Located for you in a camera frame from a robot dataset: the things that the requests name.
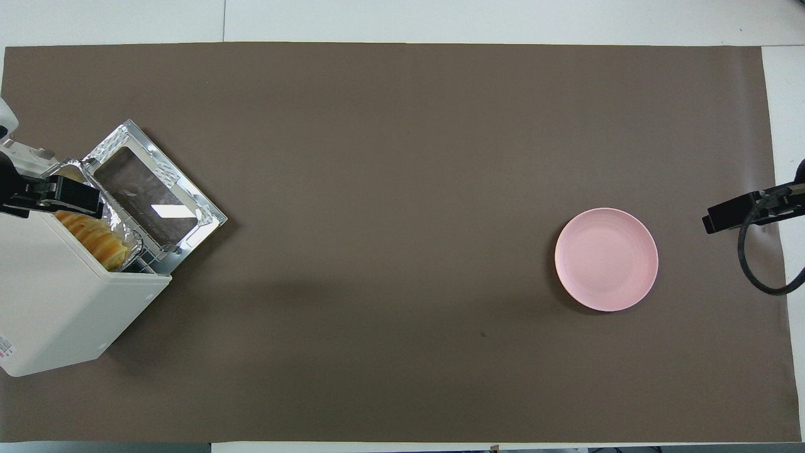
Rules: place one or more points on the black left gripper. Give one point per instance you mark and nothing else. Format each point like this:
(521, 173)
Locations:
(19, 192)

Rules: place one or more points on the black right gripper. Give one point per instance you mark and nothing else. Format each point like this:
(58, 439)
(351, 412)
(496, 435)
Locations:
(783, 202)

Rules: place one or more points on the sliced bread loaf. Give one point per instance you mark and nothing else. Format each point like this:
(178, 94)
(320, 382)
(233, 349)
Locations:
(94, 236)

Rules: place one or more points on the aluminium foil tray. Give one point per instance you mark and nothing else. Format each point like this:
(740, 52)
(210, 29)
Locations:
(119, 226)

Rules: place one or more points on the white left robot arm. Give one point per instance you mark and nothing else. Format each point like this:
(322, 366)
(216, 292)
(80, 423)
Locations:
(5, 116)

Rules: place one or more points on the white toaster oven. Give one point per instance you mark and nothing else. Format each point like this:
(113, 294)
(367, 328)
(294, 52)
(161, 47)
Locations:
(56, 308)

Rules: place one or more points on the glass oven door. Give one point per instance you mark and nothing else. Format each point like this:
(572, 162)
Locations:
(151, 195)

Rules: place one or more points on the pink plate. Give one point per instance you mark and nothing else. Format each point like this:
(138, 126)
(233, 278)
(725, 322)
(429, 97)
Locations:
(607, 259)

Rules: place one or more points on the brown table mat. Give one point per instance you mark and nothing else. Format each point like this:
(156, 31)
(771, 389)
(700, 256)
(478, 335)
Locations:
(390, 189)

